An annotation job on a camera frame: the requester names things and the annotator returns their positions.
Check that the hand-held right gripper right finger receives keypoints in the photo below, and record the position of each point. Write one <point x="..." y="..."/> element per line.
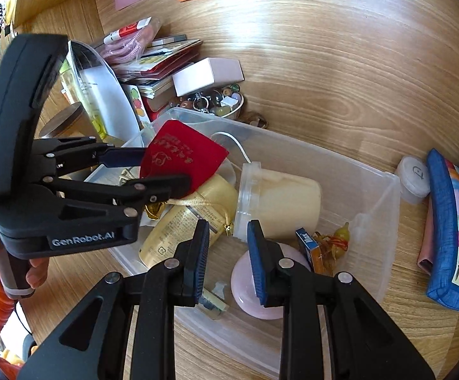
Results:
<point x="258" y="269"/>

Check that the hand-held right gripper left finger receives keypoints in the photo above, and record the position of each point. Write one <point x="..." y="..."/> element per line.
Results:
<point x="201" y="261"/>

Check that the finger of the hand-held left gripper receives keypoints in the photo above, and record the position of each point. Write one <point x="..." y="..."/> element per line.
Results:
<point x="122" y="156"/>
<point x="158" y="188"/>

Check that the pink ceramic bowl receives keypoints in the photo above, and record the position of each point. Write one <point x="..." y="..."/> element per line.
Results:
<point x="239" y="289"/>

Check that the red velvet pouch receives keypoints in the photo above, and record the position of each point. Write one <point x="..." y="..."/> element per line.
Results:
<point x="189" y="154"/>

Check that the small blue card box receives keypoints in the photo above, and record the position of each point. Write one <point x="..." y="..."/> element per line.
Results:
<point x="308" y="245"/>

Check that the translucent lidded plastic tub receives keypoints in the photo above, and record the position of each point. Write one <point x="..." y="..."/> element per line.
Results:
<point x="284" y="202"/>

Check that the yellow gourd charm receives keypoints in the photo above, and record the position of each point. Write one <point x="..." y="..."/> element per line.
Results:
<point x="342" y="233"/>

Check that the clear plastic storage box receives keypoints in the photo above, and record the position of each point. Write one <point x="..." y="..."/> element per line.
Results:
<point x="352" y="190"/>

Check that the person's left hand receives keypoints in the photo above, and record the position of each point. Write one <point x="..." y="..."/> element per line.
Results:
<point x="39" y="273"/>

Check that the small gold charm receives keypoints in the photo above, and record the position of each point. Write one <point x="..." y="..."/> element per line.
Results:
<point x="156" y="211"/>

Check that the jar with wooden lid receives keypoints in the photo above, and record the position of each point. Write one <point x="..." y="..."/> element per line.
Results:
<point x="65" y="118"/>

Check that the fruit print box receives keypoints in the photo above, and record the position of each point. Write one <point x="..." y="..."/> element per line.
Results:
<point x="136" y="103"/>

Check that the bowl of beads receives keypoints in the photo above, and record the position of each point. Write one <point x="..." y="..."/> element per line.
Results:
<point x="221" y="105"/>

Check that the pink striped packet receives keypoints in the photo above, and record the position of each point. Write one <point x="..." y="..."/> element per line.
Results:
<point x="126" y="49"/>

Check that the small white cardboard box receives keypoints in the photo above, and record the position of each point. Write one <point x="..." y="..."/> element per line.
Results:
<point x="197" y="79"/>

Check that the red white tube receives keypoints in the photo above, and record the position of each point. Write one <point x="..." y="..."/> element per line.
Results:
<point x="128" y="29"/>

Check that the small white round container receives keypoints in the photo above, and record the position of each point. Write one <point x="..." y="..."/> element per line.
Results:
<point x="413" y="182"/>

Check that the blue patchwork pencil case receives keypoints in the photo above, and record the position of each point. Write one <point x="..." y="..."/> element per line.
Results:
<point x="443" y="225"/>

